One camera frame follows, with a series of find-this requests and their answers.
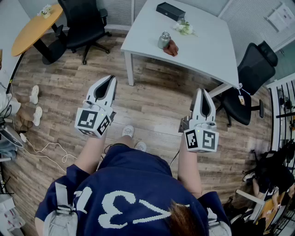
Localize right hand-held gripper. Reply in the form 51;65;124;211
178;88;219;153

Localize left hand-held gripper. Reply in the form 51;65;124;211
74;75;118;139

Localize brown cloth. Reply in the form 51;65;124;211
163;39;179;57

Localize small metal cup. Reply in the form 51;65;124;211
157;31;171;50

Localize person's left forearm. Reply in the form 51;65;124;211
73;129;109;176

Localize person's right forearm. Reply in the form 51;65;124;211
177;136;203;199

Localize white table leg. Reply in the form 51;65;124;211
124;52;135;87
208;83;231;98

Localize person's left leg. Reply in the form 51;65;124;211
116;135;135;148

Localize black office chair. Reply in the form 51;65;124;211
54;0;113;65
216;41;279;127

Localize black barred shelf unit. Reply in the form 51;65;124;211
266;73;295;152

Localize white flower bouquet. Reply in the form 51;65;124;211
172;18;198;37

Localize navy shirt white print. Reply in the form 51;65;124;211
34;144;231;236

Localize round wooden table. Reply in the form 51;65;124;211
11;3;67;65

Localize small potted white flowers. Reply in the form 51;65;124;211
37;4;53;19

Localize black rectangular box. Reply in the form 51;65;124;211
156;1;186;22

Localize white paper notice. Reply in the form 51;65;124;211
266;1;295;32

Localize card on blue lanyard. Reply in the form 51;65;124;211
237;83;251;106

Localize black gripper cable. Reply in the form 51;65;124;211
169;149;181;168

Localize white floor cable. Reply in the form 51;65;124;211
22;138;78;174

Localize grey shoulder strap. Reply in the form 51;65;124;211
206;207;232;236
43;182;78;236

